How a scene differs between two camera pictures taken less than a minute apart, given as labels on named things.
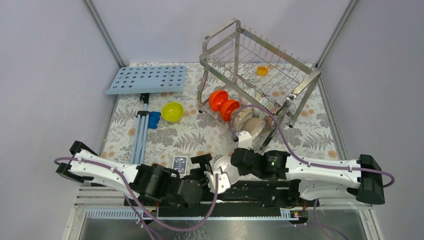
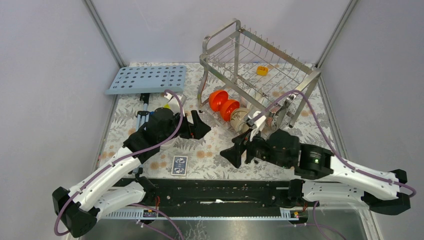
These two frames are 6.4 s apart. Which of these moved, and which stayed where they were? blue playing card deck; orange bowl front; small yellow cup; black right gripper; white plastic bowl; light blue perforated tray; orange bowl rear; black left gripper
Moved: black right gripper; black left gripper; white plastic bowl
Stayed: orange bowl front; small yellow cup; light blue perforated tray; blue playing card deck; orange bowl rear
